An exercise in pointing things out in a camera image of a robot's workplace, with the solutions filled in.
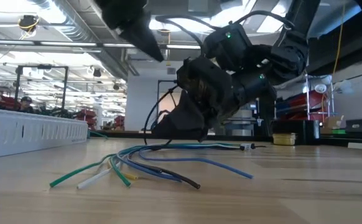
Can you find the grey duct tape roll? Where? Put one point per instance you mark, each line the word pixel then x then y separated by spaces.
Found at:
pixel 243 124

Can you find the person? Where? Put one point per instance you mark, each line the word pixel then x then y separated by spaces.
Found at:
pixel 26 105

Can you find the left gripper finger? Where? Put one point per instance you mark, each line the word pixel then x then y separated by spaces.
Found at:
pixel 143 34

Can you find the black metal gantry frame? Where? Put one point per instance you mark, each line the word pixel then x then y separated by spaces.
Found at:
pixel 41 66

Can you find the black upright post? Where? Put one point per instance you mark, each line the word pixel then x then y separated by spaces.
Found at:
pixel 265 119

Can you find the silver ventilation duct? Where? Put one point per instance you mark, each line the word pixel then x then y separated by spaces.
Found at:
pixel 106 59

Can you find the red storage bins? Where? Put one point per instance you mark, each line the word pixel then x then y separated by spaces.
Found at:
pixel 296 102

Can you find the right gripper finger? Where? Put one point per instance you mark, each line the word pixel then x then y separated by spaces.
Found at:
pixel 184 127
pixel 187 101

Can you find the red shelving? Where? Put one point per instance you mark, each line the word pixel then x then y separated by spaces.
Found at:
pixel 0 102

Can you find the yellow plastic tub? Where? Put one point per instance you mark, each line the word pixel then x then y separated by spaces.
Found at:
pixel 283 139

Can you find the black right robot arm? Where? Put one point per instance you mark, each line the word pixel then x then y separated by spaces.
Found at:
pixel 290 53

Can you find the cardboard box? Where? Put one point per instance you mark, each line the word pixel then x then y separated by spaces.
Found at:
pixel 331 123

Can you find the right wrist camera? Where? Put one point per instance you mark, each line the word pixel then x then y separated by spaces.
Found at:
pixel 202 81

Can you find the black box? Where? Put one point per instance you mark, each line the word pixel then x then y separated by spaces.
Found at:
pixel 305 130

